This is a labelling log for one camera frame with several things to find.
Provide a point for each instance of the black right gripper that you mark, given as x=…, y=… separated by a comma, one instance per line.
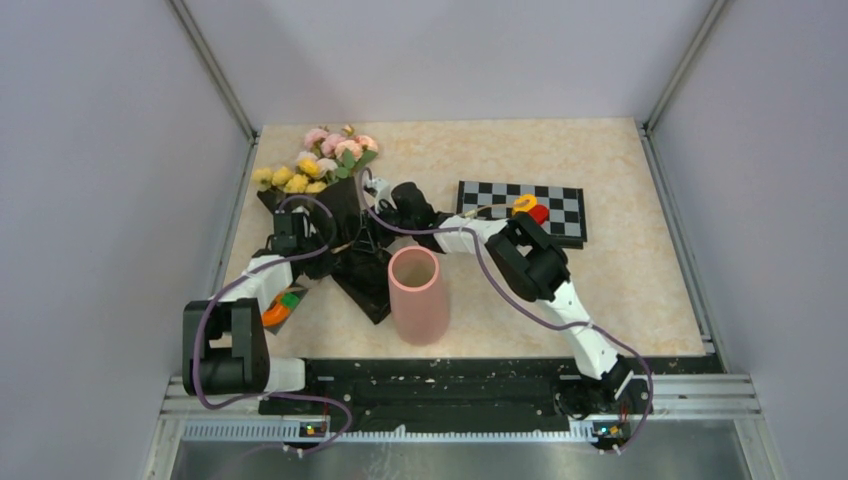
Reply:
x=384, y=209

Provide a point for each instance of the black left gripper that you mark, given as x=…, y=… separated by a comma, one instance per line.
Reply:
x=327, y=265

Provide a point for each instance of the beige ribbon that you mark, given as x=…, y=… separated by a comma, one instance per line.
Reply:
x=400, y=231

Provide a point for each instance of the flower bouquet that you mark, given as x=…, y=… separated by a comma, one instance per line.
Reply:
x=322, y=180

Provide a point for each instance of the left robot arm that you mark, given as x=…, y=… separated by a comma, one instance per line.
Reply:
x=225, y=357

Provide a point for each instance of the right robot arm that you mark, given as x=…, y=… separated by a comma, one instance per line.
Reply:
x=527, y=269

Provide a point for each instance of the pink vase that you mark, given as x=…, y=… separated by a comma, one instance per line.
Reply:
x=419, y=299

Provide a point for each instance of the green toy brick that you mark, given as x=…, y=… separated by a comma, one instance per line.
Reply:
x=290, y=301

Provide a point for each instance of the black white chessboard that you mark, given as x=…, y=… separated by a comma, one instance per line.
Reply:
x=560, y=211

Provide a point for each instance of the yellow toy block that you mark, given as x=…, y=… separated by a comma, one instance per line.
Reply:
x=524, y=203

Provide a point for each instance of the red toy block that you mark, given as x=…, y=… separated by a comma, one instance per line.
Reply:
x=539, y=213

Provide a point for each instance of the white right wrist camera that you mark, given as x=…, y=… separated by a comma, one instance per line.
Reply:
x=380, y=190

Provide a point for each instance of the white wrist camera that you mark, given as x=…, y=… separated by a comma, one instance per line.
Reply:
x=290, y=226
x=380, y=190

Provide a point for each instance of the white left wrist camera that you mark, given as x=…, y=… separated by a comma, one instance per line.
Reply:
x=290, y=226

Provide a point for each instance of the orange ring toy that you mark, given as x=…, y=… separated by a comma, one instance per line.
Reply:
x=277, y=312

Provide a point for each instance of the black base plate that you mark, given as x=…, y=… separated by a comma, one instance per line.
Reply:
x=512, y=395

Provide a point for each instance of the aluminium frame rail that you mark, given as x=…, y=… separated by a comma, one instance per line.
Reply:
x=212, y=67

